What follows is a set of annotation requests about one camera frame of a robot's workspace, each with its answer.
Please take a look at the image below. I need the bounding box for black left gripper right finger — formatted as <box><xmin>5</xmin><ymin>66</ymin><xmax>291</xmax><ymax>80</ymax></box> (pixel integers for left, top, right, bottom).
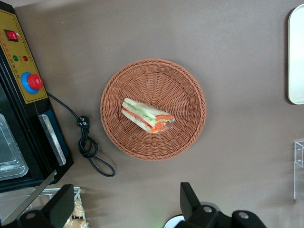
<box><xmin>180</xmin><ymin>182</ymin><xmax>219</xmax><ymax>228</ymax></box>

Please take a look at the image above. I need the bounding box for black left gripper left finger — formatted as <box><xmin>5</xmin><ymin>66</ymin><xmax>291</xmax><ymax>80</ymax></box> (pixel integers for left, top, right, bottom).
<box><xmin>39</xmin><ymin>184</ymin><xmax>75</xmax><ymax>228</ymax></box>

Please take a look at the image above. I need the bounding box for plastic triangle sandwich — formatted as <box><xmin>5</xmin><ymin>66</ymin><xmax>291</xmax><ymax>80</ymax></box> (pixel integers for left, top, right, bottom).
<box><xmin>121</xmin><ymin>97</ymin><xmax>176</xmax><ymax>134</ymax></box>

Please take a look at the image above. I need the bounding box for black tray sealing machine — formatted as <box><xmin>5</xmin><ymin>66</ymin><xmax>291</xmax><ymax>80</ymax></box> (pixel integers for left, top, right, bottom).
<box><xmin>0</xmin><ymin>0</ymin><xmax>75</xmax><ymax>193</ymax></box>

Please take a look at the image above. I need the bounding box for metal tray mould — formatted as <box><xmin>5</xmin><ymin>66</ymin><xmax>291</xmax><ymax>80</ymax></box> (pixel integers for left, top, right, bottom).
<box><xmin>0</xmin><ymin>113</ymin><xmax>29</xmax><ymax>182</ymax></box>

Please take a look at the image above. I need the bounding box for round brown wicker basket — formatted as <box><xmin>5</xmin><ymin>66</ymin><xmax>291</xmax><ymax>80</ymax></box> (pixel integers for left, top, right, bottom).
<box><xmin>100</xmin><ymin>58</ymin><xmax>206</xmax><ymax>162</ymax></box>

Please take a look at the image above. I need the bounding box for cream serving tray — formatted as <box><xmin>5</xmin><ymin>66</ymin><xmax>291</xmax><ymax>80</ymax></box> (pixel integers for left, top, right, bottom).
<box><xmin>288</xmin><ymin>4</ymin><xmax>304</xmax><ymax>105</ymax></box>

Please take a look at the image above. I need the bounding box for bagged bread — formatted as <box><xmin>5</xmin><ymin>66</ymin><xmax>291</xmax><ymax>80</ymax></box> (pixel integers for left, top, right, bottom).
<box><xmin>65</xmin><ymin>199</ymin><xmax>90</xmax><ymax>228</ymax></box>

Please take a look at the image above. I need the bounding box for white round disc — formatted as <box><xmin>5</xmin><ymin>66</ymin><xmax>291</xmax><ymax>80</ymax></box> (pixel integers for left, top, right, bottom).
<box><xmin>163</xmin><ymin>215</ymin><xmax>189</xmax><ymax>228</ymax></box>

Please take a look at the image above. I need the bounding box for silver machine lever bar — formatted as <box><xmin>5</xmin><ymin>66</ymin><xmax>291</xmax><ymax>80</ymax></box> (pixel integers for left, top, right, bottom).
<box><xmin>0</xmin><ymin>171</ymin><xmax>58</xmax><ymax>223</ymax></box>

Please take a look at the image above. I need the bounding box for clear acrylic stand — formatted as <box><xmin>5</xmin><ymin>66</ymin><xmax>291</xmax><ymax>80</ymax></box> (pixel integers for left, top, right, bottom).
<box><xmin>292</xmin><ymin>139</ymin><xmax>304</xmax><ymax>200</ymax></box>

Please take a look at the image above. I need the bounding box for red emergency stop button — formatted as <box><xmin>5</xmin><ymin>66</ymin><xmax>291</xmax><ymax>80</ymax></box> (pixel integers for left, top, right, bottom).
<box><xmin>20</xmin><ymin>72</ymin><xmax>43</xmax><ymax>94</ymax></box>

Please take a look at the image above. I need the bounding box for yellow machine control panel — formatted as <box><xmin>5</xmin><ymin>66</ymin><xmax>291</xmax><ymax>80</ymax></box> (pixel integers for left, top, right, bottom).
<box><xmin>0</xmin><ymin>9</ymin><xmax>47</xmax><ymax>104</ymax></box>

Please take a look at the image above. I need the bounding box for white wire rack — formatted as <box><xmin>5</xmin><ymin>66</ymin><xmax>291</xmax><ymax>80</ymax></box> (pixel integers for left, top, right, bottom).
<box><xmin>28</xmin><ymin>186</ymin><xmax>82</xmax><ymax>228</ymax></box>

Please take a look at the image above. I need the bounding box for black power cable with plug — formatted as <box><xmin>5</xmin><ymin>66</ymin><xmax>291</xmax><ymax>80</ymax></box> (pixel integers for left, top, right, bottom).
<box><xmin>46</xmin><ymin>91</ymin><xmax>116</xmax><ymax>178</ymax></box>

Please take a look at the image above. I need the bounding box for red rocker power switch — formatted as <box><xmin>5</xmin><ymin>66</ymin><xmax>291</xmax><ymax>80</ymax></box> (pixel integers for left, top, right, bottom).
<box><xmin>4</xmin><ymin>29</ymin><xmax>19</xmax><ymax>43</ymax></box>

